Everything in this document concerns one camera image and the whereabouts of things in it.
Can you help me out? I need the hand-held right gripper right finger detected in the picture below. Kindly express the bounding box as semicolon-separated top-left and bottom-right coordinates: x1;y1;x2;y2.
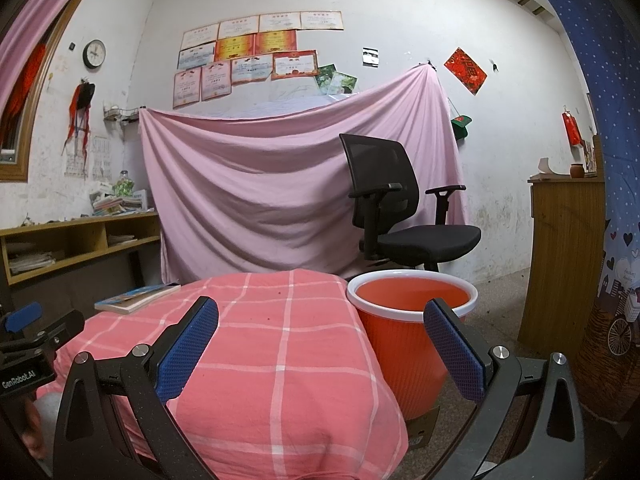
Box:
424;297;586;480

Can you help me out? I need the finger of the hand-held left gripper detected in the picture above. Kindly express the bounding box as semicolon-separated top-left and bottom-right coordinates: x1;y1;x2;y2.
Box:
10;309;85;358
0;301;43;341

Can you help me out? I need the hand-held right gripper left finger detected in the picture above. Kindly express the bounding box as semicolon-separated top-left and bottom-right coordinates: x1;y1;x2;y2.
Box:
50;296;221;480

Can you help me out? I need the red bucket white rim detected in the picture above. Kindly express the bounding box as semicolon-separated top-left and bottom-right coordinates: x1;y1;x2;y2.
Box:
346;269;478;421

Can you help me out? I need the person's left hand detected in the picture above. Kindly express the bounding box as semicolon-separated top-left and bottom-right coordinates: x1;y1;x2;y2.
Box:
20;397;51;461

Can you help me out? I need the large pile of papers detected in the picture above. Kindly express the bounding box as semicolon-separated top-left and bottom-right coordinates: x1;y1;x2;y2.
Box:
7;252;56;275

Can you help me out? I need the blue comic book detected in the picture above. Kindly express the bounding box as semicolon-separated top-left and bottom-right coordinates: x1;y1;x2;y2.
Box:
94;283;182;316

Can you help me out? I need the cardboard box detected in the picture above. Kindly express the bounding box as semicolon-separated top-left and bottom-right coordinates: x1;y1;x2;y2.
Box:
407;404;441;451

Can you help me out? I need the pink plaid blanket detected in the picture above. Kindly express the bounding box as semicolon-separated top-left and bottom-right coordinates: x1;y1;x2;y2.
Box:
35;270;410;480

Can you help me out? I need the wooden shelf unit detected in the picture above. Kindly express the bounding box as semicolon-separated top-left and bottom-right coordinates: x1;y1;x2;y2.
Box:
0;211;162;288

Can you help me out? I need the stack of books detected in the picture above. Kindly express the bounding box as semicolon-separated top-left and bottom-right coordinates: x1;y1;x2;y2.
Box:
89;180;155;217

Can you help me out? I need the wooden cabinet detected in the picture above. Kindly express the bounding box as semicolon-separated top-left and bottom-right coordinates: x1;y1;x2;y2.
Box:
517;174;607;356

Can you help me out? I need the pink hanging sheet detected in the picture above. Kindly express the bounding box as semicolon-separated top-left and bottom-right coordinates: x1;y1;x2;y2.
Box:
138;63;471;286

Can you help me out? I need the black office chair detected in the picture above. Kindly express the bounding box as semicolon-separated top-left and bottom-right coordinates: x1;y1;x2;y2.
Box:
339;132;482;275

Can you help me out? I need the red black hanging tassel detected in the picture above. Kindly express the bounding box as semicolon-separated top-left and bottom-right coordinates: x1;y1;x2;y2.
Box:
62;80;96;151

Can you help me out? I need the red cloth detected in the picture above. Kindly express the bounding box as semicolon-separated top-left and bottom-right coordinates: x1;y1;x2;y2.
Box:
5;42;48;126

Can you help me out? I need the red hanging ornament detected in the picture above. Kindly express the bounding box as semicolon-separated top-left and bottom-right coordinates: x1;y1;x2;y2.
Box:
561;109;583;147

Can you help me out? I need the pink curtain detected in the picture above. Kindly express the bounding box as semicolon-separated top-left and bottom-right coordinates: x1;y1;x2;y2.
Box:
0;0;106;106

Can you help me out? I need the green landscape photo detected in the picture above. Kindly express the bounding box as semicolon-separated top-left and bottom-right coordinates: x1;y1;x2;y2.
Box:
327;71;359;97
316;64;336;95

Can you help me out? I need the wooden window frame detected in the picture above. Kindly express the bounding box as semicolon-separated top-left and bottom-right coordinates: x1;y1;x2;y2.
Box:
0;10;76;183

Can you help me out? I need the paper wall calendar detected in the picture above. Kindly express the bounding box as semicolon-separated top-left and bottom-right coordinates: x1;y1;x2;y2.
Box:
65;135;113;181

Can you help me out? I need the metal wall rack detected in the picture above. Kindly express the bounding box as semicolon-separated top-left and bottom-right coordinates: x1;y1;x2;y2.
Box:
103;102;141;122

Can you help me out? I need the round wall clock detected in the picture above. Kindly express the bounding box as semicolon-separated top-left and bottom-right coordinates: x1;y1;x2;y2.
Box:
82;39;107;69

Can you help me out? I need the red diamond wall poster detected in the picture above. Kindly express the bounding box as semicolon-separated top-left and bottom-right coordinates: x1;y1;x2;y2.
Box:
444;47;488;96

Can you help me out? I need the group of wall certificates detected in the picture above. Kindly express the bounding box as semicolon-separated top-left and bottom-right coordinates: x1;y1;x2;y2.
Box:
172;11;346;110

